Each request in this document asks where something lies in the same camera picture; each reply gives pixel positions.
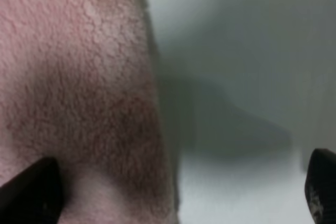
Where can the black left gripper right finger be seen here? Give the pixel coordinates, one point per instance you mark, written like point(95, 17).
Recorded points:
point(320, 186)

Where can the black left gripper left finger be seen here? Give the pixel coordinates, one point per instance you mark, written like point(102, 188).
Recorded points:
point(34, 196)

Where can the pink terry towel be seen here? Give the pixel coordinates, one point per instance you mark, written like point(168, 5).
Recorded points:
point(77, 85)

